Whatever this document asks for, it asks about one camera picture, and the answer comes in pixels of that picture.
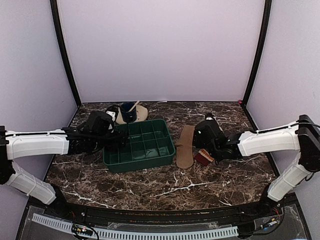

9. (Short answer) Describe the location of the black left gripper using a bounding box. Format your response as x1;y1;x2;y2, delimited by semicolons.
90;129;128;151

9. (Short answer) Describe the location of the striped brown red sock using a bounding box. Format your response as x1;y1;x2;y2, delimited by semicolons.
194;149;215;166

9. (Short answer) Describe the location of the tan sock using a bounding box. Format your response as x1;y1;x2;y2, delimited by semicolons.
175;124;195;169

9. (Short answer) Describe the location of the green plastic divided tray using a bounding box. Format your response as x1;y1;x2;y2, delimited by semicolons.
103;119;176;174

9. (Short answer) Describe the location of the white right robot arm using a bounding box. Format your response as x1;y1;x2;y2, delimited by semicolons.
192;114;320;217

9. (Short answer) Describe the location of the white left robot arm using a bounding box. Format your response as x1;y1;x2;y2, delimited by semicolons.
0;126;127;218

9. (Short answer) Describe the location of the dark blue cup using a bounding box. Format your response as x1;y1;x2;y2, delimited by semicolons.
120;102;137;123

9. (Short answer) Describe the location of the wooden stick in cup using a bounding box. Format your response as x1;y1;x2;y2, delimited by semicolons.
128;100;140;113

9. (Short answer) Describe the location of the small circuit board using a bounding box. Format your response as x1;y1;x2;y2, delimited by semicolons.
71;224;94;237

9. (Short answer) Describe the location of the black front rail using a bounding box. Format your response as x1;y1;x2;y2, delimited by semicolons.
66;202;261;224

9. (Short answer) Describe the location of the white slotted cable duct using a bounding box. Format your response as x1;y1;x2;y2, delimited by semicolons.
31;213;239;240

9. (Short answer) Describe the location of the black left frame post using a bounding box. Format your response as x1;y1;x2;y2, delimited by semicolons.
49;0;82;108

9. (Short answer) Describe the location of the black frame post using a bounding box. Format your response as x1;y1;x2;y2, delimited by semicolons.
49;0;82;108
241;0;272;107

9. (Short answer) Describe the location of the black right frame post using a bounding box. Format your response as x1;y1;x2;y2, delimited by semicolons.
241;0;272;107

